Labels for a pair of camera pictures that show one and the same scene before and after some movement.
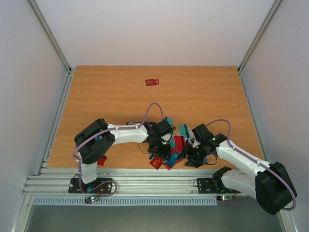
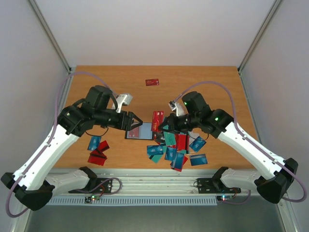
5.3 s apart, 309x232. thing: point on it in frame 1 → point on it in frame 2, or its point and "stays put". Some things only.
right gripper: [193, 157] → [171, 123]
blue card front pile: [173, 161] → [177, 164]
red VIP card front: [156, 162] → [158, 118]
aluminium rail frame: [130, 181] stays put
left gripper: [163, 154] → [129, 119]
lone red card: [152, 82] stays put
